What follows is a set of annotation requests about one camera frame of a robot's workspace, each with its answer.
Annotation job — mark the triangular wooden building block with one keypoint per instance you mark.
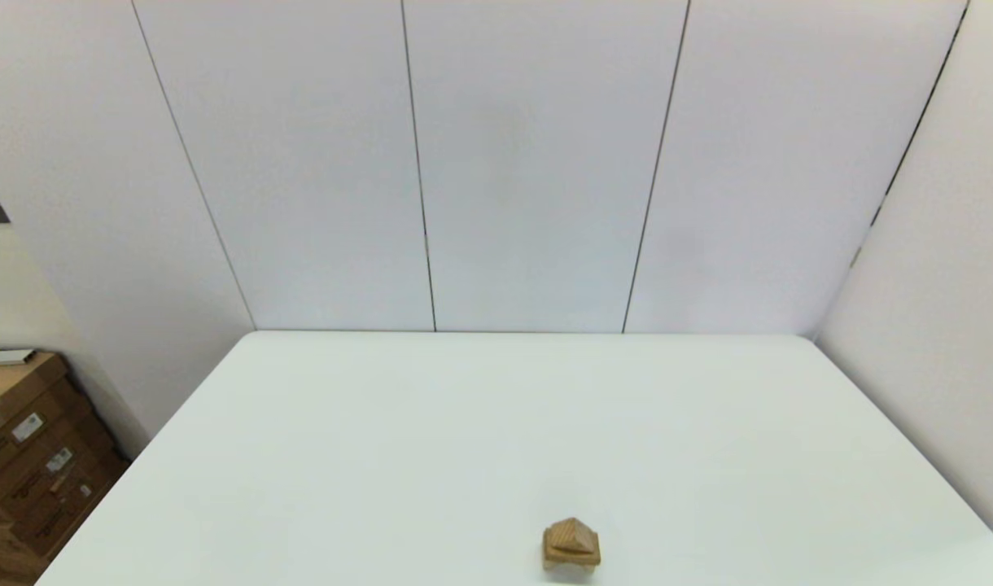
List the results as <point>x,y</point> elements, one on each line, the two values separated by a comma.
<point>572,535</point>

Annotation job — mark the rectangular wooden building block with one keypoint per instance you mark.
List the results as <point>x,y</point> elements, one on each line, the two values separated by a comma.
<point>574,557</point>

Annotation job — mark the white flat board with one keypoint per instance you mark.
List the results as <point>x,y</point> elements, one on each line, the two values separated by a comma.
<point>4,356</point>

